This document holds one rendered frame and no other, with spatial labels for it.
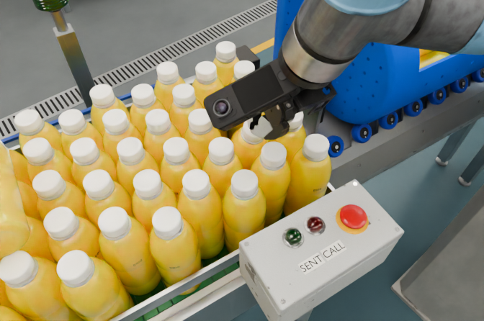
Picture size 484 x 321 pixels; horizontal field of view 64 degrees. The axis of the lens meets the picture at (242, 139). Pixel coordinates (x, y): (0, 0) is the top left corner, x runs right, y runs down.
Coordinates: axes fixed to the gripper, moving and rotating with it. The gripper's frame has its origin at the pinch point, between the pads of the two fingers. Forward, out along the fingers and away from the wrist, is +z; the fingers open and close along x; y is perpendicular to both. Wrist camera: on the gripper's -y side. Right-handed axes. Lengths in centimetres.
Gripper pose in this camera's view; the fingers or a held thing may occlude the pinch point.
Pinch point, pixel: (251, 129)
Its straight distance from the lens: 61.2
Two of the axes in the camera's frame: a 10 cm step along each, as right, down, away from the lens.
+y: 8.6, -3.5, 3.5
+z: -2.3, 3.6, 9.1
